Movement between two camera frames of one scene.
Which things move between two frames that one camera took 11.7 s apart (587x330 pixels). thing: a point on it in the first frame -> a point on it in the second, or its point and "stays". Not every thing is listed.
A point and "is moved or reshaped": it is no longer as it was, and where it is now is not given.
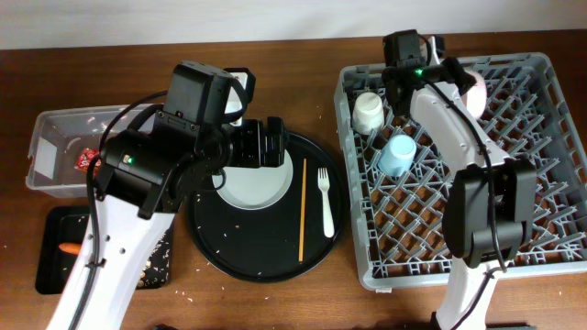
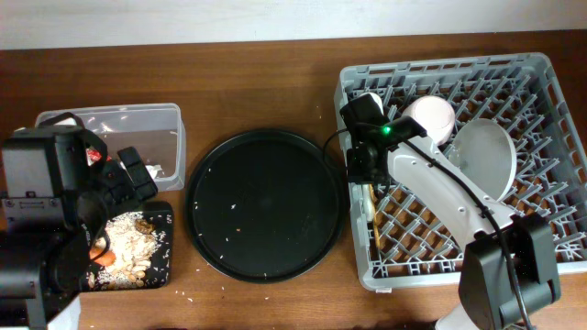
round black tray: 284,241 stays
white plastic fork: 323,181 -> 367,203
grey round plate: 255,188 is moved or reshaped
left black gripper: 256,154 -> 117,176
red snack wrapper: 84,160 stays
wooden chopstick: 303,207 -> 374,215
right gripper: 460,78 -> 354,169
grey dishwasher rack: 399,220 stays
